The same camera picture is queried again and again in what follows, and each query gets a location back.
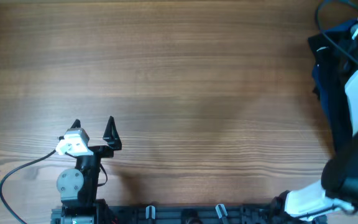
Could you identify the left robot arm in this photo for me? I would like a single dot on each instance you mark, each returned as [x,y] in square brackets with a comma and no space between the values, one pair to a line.
[78,186]

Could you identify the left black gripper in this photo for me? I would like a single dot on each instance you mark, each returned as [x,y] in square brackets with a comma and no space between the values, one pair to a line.
[112,139]

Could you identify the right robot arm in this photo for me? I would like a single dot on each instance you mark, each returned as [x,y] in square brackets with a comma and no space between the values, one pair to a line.
[337,189]

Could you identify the dark blue garment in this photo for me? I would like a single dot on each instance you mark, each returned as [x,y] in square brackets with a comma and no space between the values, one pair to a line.
[337,29]

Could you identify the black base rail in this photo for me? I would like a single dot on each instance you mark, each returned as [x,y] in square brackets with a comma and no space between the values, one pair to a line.
[243,214]

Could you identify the black garment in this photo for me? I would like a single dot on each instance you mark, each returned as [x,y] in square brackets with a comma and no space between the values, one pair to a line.
[339,121]

